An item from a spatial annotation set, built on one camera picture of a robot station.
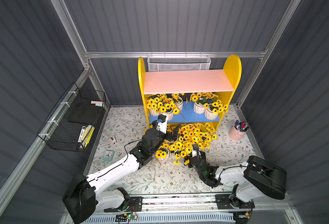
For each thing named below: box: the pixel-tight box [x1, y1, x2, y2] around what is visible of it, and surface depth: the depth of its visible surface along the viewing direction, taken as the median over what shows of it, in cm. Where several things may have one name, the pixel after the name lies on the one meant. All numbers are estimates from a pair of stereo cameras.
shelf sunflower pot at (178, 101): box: [171, 92, 185, 112], surface depth 89 cm
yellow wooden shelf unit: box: [137, 54, 242, 133], surface depth 86 cm
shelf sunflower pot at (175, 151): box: [169, 143, 183, 166], surface depth 80 cm
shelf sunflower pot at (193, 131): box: [179, 122, 208, 141], surface depth 88 cm
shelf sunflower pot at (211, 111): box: [203, 98, 229, 120], surface depth 86 cm
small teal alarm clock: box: [101, 149, 116, 162], surface depth 92 cm
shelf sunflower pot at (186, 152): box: [180, 146, 193, 166], surface depth 80 cm
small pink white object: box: [108, 136, 116, 145], surface depth 99 cm
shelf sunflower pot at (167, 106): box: [157, 96, 176, 121], surface depth 84 cm
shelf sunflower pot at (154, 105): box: [146, 97, 163, 117], surface depth 85 cm
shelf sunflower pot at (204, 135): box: [195, 122, 218, 150], surface depth 88 cm
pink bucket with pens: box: [228, 119, 251, 141], surface depth 93 cm
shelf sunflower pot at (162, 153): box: [155, 140, 170, 162], surface depth 80 cm
